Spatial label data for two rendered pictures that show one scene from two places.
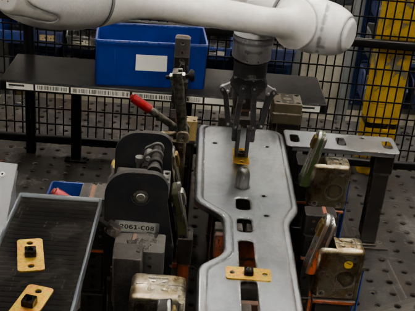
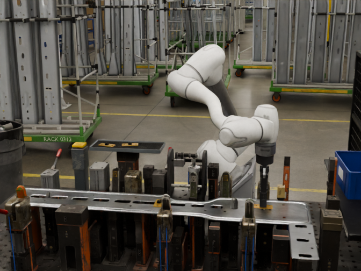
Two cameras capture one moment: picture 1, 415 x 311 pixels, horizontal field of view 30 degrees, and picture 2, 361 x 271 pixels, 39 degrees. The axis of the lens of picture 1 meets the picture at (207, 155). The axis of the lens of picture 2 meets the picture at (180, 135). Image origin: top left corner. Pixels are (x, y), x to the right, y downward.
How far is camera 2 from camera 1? 2.77 m
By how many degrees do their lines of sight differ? 93
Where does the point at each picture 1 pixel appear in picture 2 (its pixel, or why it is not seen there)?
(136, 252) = (146, 166)
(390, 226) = not seen: outside the picture
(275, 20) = (213, 118)
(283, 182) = (239, 217)
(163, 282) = (134, 173)
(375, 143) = (305, 251)
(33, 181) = not seen: hidden behind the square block
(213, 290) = (150, 197)
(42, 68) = not seen: hidden behind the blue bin
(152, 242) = (159, 173)
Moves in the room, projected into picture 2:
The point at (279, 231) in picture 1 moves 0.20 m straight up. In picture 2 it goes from (192, 212) to (192, 168)
